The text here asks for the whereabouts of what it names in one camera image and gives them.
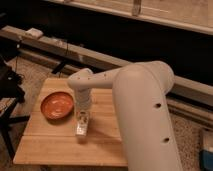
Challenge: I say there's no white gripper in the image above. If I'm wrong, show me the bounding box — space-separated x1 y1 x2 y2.
74 89 92 121

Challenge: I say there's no white plastic bottle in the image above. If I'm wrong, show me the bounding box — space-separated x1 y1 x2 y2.
76 110 90 136

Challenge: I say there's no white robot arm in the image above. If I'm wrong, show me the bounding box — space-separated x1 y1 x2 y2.
68 61 183 171

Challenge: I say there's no orange ceramic bowl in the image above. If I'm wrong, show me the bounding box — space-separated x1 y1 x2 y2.
40 92 74 120

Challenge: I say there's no black chair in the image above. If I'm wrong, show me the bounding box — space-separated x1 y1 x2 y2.
0 55 29 159

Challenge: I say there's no white box on ledge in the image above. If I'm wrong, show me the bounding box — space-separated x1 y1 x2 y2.
25 28 43 38

